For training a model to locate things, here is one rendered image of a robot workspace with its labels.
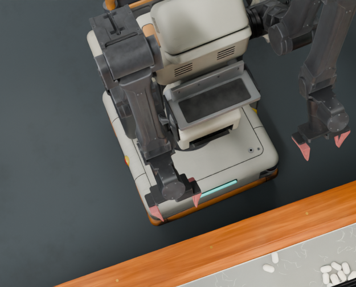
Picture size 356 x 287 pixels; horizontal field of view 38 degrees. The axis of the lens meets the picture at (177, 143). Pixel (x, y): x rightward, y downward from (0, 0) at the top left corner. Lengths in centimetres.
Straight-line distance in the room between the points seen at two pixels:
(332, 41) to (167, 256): 83
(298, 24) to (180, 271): 80
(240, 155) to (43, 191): 98
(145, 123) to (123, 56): 23
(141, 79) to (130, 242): 158
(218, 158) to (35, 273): 99
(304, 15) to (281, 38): 11
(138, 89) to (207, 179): 128
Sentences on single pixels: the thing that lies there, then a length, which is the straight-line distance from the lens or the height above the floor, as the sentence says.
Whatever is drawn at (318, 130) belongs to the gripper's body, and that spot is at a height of 110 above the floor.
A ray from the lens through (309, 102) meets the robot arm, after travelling 135.
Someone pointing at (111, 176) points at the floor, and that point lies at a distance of 254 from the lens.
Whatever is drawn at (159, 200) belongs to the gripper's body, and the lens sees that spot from 132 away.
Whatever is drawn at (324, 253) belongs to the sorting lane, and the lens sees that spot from 167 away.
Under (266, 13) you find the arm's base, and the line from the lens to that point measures 141.
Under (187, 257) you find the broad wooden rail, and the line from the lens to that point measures 161.
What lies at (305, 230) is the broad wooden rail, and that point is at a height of 76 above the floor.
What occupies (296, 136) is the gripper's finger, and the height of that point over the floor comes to 105.
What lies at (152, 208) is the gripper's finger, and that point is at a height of 106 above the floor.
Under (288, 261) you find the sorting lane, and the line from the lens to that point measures 164.
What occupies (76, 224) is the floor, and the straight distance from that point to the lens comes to 251.
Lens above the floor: 234
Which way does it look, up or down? 66 degrees down
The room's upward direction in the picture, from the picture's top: 11 degrees counter-clockwise
